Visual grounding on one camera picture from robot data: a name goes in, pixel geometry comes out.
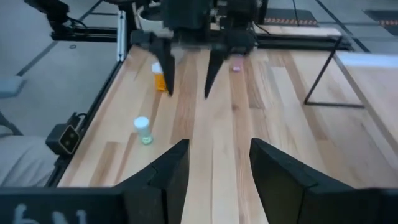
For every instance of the black aluminium table frame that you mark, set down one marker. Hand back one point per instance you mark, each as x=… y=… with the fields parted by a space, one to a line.
x=87 y=34

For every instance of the black equipment stand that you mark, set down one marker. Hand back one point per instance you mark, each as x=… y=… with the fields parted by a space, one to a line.
x=51 y=11

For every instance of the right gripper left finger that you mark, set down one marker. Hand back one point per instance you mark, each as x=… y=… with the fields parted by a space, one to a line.
x=161 y=193

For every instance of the pink medicine bottle white cap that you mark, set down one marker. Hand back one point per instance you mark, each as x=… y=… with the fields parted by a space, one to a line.
x=237 y=68

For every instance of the tall green bottle white tablets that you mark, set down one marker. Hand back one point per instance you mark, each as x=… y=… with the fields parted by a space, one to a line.
x=142 y=124

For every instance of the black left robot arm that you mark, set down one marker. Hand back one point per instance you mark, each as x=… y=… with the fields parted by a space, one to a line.
x=242 y=12

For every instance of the black orange striped floor mat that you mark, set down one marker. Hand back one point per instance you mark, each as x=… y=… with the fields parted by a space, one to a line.
x=385 y=21
x=289 y=17

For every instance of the wooden shelf black metal frame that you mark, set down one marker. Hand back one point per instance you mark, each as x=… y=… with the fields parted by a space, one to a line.
x=373 y=81

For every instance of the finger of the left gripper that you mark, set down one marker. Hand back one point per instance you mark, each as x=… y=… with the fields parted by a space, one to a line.
x=216 y=65
x=166 y=59

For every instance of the grey office chair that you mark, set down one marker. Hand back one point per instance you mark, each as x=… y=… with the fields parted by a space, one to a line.
x=21 y=161

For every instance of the silver aluminium profile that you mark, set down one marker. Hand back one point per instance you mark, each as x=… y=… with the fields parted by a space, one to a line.
x=121 y=37

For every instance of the black table-level camera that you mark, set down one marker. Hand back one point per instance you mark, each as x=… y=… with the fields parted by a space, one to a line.
x=62 y=140

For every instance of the white plant pot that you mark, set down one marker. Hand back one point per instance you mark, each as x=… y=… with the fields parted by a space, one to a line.
x=149 y=23

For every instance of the large orange medicine bottle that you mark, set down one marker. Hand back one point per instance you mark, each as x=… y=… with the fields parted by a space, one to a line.
x=159 y=82

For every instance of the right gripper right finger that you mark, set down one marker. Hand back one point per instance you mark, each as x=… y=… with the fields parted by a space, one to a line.
x=295 y=199

